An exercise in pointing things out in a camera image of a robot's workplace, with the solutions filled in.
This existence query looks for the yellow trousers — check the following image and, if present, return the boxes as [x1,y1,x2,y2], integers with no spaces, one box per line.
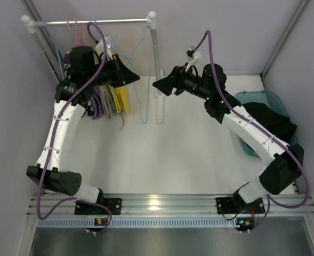
[109,85,130,115]

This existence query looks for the light blue wire hanger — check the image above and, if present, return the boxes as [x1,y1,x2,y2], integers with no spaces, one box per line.
[111,25,153,124]

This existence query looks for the black trousers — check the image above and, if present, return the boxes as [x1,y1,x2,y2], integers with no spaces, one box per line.
[243,102,297,143]

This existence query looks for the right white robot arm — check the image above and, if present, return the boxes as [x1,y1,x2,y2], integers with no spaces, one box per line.
[152,64,305,212]

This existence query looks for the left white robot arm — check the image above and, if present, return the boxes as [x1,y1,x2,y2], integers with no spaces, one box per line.
[26,46,140,219]

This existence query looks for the grey trousers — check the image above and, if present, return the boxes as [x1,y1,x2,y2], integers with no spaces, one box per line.
[98,85,125,131]

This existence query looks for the purple trousers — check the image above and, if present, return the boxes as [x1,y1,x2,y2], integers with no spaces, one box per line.
[88,86,103,120]

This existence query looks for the blue hanger far left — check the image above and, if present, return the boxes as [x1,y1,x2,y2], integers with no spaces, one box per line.
[43,20,66,79]

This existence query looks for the white metal clothes rack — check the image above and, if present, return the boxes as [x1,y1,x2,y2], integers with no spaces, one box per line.
[20,11,168,129]

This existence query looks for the teal plastic basin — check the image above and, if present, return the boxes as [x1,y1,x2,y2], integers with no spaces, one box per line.
[235,91,297,157]

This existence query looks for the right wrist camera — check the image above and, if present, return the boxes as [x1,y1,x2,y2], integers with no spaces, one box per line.
[185,46,202,71]

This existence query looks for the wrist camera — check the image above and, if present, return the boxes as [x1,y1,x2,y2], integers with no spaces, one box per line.
[95,35,113,60]
[185,46,202,71]

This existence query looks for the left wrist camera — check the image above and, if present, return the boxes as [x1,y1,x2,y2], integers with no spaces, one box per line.
[95,35,113,60]

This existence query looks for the pink wire hanger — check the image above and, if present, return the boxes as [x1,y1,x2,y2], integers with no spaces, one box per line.
[75,20,89,46]
[66,19,79,46]

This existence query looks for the aluminium mounting rail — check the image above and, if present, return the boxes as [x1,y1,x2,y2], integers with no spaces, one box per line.
[37,194,314,232]

